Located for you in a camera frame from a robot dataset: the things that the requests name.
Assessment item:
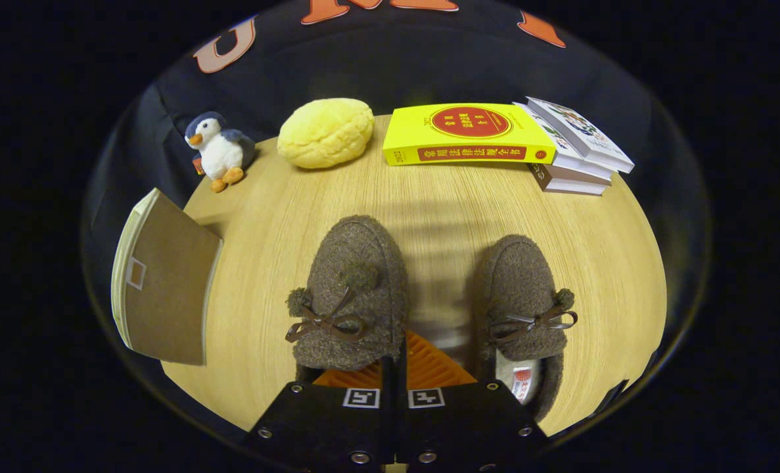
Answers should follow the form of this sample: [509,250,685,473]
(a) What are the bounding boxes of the black backdrop cloth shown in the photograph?
[84,0,712,395]

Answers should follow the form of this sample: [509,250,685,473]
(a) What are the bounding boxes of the yellow bread plush toy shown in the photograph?
[277,98,375,170]

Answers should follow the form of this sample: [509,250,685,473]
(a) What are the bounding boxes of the penguin plush toy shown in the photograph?
[185,111,257,193]

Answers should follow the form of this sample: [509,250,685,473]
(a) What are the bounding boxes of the yellow book with red label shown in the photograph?
[382,102,557,166]

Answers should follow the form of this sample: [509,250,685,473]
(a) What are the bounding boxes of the brown cover book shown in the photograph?
[530,162,608,196]

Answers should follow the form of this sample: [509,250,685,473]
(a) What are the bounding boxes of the brown fuzzy shoe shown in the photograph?
[472,235,579,422]
[285,215,409,388]

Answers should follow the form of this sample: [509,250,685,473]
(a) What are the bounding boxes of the white illustrated book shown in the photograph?
[526,97,635,174]

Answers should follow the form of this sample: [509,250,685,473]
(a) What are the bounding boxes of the tan fabric storage box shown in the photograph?
[110,188,223,367]

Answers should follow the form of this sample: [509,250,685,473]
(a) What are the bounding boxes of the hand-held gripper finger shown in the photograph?
[241,355,397,472]
[398,330,551,472]

